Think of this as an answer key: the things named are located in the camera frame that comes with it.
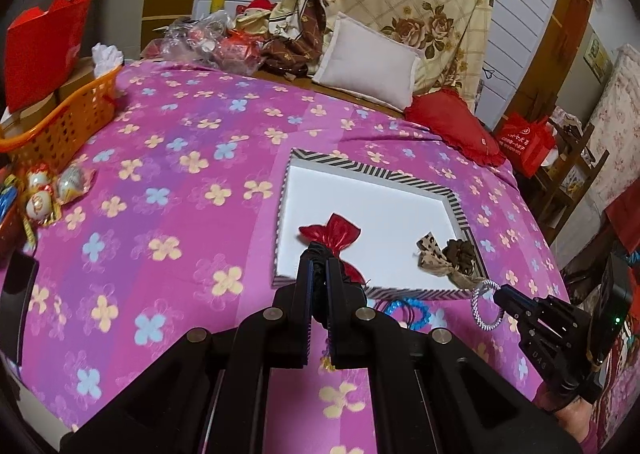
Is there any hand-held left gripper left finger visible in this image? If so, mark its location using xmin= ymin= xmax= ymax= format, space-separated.
xmin=60 ymin=246 xmax=326 ymax=454

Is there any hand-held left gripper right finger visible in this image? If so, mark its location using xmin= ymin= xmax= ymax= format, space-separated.
xmin=325 ymin=258 xmax=583 ymax=454

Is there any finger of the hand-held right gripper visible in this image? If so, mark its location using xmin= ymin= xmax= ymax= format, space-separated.
xmin=499 ymin=304 xmax=532 ymax=335
xmin=492 ymin=284 xmax=539 ymax=315

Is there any silver hair tie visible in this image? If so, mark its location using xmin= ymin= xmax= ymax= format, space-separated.
xmin=471 ymin=280 xmax=506 ymax=332

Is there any blue bead bracelet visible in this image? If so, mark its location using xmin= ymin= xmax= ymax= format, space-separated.
xmin=387 ymin=298 xmax=431 ymax=329

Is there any red bow hair tie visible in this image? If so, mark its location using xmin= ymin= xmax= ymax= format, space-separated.
xmin=298 ymin=214 xmax=368 ymax=285

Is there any striped shallow cardboard box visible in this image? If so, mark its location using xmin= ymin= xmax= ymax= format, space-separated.
xmin=272 ymin=148 xmax=488 ymax=301

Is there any person's right hand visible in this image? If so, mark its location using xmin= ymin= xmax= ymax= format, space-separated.
xmin=531 ymin=381 xmax=601 ymax=442

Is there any brown scrunchie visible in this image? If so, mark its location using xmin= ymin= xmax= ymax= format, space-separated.
xmin=442 ymin=239 xmax=483 ymax=287

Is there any wooden shelf rack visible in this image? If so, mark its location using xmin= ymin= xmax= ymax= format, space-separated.
xmin=532 ymin=106 xmax=608 ymax=245

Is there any red tote bag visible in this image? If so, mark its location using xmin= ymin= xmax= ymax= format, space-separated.
xmin=495 ymin=111 xmax=557 ymax=179

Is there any pink flowered bedsheet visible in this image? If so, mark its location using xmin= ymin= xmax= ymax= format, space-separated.
xmin=0 ymin=58 xmax=576 ymax=454

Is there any red frilled cushion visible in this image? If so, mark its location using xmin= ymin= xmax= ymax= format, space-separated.
xmin=404 ymin=88 xmax=508 ymax=167

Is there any small white pillow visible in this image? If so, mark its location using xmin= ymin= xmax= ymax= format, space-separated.
xmin=311 ymin=11 xmax=423 ymax=109

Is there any foil-wrapped candy ball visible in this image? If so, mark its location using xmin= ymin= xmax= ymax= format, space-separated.
xmin=25 ymin=189 xmax=56 ymax=227
xmin=26 ymin=166 xmax=53 ymax=192
xmin=57 ymin=166 xmax=96 ymax=205

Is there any red wrapped package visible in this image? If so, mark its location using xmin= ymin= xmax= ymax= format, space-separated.
xmin=220 ymin=31 xmax=263 ymax=74

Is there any black flat object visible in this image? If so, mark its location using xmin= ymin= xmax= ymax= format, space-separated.
xmin=0 ymin=249 xmax=41 ymax=370

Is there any brown floral blanket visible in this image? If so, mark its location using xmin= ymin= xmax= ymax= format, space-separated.
xmin=260 ymin=0 xmax=341 ymax=77

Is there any orange plastic basket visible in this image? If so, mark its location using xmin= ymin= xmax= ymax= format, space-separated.
xmin=0 ymin=64 xmax=123 ymax=169

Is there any clear plastic bag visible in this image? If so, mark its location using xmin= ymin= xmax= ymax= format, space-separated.
xmin=160 ymin=11 xmax=236 ymax=67

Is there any red plush toy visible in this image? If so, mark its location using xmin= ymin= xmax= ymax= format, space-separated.
xmin=235 ymin=0 xmax=278 ymax=29

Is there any white tissue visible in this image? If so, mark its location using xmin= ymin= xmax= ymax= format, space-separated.
xmin=91 ymin=42 xmax=125 ymax=77

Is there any red paper bag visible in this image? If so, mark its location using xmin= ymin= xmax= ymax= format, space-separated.
xmin=5 ymin=0 xmax=93 ymax=112

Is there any leopard print bow hair tie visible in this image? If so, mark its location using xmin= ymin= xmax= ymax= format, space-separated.
xmin=416 ymin=232 xmax=458 ymax=279

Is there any black cable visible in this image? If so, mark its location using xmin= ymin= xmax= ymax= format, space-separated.
xmin=482 ymin=64 xmax=516 ymax=87

